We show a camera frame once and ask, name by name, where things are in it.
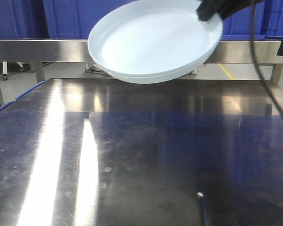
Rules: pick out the black tape strip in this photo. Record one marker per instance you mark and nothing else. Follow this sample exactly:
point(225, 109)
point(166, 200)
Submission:
point(280, 50)

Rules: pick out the stainless steel shelf rail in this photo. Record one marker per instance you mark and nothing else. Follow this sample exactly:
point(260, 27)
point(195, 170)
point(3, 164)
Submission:
point(75, 51)

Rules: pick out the right blue plastic crate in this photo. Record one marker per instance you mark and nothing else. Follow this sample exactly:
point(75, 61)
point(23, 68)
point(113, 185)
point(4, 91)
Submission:
point(237, 26)

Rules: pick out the blue plastic crate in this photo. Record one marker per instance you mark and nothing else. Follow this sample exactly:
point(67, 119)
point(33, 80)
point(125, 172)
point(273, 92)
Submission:
point(22, 19)
point(237, 26)
point(74, 19)

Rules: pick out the middle blue plastic crate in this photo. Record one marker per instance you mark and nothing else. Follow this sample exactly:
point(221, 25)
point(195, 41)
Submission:
point(74, 19)

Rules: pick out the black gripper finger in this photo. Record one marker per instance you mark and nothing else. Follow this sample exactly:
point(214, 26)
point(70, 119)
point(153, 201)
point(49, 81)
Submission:
point(225, 8)

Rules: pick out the pale blue plate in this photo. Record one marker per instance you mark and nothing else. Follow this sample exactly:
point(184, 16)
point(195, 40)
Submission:
point(122, 76)
point(153, 37)

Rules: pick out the far right blue crate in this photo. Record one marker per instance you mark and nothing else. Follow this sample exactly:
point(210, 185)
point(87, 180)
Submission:
point(273, 19)

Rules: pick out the left blue plastic crate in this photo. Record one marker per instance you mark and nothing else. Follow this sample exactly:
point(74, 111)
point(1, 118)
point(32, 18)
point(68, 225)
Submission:
point(22, 19)

